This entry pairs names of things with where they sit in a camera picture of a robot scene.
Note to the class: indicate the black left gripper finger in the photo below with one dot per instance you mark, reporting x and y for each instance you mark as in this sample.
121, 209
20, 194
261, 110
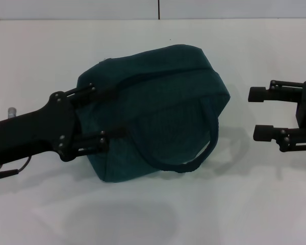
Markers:
97, 143
91, 93

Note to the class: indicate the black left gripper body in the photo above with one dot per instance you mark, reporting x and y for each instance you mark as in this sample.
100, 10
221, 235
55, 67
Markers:
35, 132

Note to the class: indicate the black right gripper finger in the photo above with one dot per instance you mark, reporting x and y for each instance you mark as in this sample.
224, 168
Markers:
283, 93
295, 139

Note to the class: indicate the dark teal zip bag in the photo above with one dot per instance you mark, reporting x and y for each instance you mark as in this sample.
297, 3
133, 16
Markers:
155, 107

